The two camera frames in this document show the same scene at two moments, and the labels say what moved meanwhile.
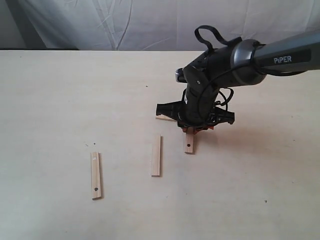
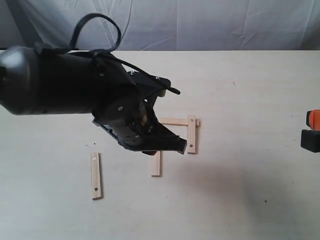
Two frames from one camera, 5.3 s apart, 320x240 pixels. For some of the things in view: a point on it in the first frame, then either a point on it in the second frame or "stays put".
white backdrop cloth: (148, 25) stays put
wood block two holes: (189, 140) stays put
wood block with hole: (96, 173) stays put
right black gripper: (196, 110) → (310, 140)
